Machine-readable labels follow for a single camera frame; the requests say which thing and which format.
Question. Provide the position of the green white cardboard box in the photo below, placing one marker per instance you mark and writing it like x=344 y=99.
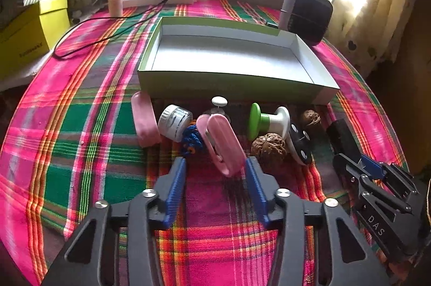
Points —
x=199 y=57

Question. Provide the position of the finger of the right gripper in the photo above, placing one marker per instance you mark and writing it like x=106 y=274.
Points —
x=373 y=167
x=346 y=167

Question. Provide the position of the black round disc white dots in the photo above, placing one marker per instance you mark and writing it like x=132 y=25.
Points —
x=298 y=143

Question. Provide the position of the grey knob white button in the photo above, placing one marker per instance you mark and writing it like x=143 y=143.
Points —
x=218 y=102

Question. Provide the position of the yellow cardboard box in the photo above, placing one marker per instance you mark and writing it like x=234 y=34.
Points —
x=32 y=34

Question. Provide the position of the pink green plaid tablecloth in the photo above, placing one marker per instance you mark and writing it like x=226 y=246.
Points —
x=72 y=141

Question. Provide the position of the pink oblong case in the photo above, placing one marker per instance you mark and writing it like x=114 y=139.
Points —
x=222 y=143

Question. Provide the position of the cream patterned curtain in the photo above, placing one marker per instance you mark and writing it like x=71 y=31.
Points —
x=368 y=32

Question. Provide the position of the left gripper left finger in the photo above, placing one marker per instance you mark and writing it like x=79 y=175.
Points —
x=91 y=254

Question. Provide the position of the small white jar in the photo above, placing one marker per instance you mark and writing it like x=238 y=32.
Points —
x=173 y=122

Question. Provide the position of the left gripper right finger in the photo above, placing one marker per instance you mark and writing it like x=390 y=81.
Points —
x=342 y=255

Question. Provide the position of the green white roller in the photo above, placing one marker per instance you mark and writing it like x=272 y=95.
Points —
x=260 y=123

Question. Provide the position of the small brown walnut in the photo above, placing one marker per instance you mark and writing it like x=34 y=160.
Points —
x=310 y=121

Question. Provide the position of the large brown walnut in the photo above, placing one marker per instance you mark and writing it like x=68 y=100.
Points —
x=269 y=149

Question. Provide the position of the black rectangular device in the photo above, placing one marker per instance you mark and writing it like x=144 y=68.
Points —
x=342 y=140

